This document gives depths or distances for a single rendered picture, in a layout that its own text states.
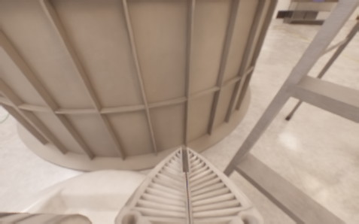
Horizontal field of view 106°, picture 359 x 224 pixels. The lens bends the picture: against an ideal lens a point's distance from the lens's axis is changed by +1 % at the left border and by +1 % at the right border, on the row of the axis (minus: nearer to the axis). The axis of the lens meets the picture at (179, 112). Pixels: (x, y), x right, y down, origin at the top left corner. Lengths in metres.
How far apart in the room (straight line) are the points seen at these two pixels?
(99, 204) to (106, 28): 0.51
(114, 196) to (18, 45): 0.55
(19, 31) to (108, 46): 0.24
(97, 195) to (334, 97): 0.61
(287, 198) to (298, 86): 0.34
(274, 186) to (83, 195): 0.57
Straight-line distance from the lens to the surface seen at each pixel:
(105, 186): 0.49
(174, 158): 0.16
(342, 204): 1.12
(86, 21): 0.53
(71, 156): 1.10
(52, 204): 0.56
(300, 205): 0.60
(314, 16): 6.76
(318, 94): 0.42
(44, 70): 0.68
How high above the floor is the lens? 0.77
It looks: 41 degrees down
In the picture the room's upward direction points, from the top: 1 degrees counter-clockwise
